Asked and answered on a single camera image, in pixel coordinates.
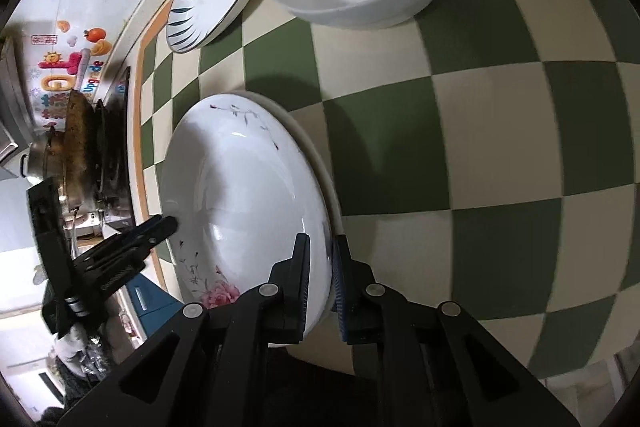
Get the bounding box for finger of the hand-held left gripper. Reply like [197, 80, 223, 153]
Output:
[72, 215, 179, 276]
[82, 233, 169, 304]

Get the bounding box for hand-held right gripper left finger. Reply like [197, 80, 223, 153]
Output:
[57, 233, 313, 427]

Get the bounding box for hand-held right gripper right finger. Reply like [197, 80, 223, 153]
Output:
[330, 234, 583, 427]

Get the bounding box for white floral plate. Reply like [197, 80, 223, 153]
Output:
[159, 94, 333, 348]

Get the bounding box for steel kettle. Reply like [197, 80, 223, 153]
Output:
[61, 203, 107, 242]

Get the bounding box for blue cabinet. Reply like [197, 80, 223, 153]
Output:
[124, 274, 183, 340]

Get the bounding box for black gas stove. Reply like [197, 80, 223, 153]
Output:
[92, 66, 135, 229]

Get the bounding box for steel steamer pot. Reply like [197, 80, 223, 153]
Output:
[20, 131, 67, 188]

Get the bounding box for black wok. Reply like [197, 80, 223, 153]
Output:
[59, 88, 102, 208]

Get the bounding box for green checkered tablecloth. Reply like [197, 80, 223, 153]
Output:
[127, 0, 640, 380]

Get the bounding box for colourful wall stickers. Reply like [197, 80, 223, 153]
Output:
[29, 19, 112, 128]

